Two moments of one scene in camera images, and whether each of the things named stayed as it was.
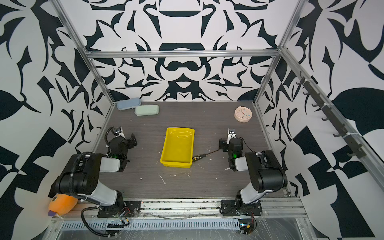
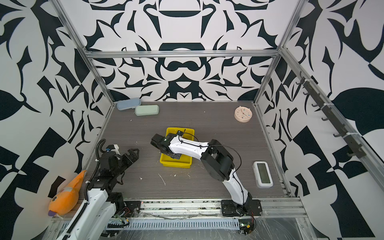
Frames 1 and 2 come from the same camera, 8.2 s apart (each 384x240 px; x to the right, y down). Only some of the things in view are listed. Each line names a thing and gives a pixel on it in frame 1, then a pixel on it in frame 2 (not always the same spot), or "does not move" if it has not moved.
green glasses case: [144, 110] does not move
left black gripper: [131, 144] to [131, 161]
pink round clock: [243, 114] does not move
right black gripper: [224, 142] to [174, 156]
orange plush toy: [61, 204] does not move
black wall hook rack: [357, 148] does not move
